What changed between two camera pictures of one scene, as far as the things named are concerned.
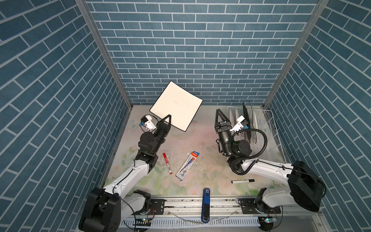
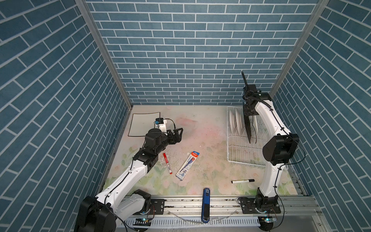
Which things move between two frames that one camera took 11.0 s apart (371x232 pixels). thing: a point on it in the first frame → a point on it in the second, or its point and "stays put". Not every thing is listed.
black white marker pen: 241,181 stays put
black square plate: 246,117 stays put
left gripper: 162,128 → 177,138
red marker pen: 166,161 stays put
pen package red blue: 187,165 stays put
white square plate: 255,123 → 245,81
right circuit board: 268,219 stays put
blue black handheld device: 206,206 stays put
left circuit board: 144,222 stays put
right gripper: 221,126 → 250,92
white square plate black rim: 181,104 → 141,123
